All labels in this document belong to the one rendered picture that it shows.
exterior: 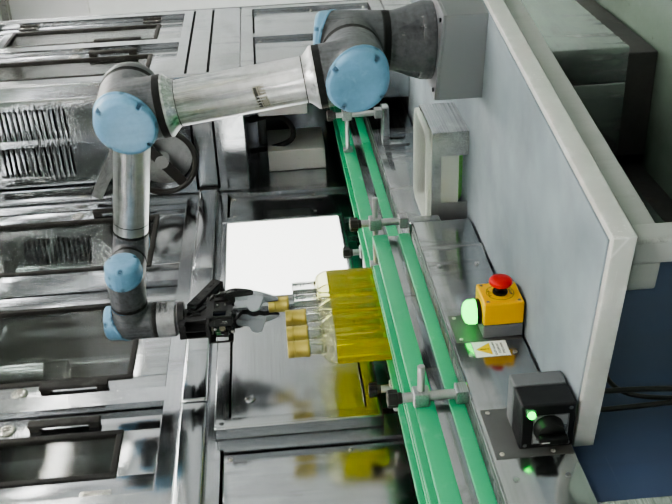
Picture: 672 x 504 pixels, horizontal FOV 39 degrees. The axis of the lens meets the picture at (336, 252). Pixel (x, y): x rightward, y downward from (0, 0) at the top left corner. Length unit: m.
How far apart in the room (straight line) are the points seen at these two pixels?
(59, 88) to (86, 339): 0.82
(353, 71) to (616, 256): 0.65
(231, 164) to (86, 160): 0.43
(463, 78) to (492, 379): 0.60
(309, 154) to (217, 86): 1.30
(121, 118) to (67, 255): 1.05
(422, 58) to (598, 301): 0.72
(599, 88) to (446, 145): 1.04
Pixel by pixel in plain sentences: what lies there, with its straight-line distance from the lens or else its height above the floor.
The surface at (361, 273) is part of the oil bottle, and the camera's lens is 2.09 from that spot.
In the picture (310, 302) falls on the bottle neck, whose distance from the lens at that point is 2.04.
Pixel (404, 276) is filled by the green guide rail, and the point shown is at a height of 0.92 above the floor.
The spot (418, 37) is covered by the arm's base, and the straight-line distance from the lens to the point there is 1.84.
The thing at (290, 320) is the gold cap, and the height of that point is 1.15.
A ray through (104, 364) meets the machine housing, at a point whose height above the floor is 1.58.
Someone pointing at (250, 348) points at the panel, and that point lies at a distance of 2.15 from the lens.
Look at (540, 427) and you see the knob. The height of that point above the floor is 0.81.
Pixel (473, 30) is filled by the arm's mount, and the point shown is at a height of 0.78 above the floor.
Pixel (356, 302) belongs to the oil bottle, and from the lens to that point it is 1.99.
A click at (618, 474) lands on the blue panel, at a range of 1.46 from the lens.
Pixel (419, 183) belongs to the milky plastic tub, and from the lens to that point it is 2.22.
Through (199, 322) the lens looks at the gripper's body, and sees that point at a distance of 2.02.
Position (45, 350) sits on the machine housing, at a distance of 2.34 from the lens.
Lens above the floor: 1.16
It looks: 3 degrees down
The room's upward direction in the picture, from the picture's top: 94 degrees counter-clockwise
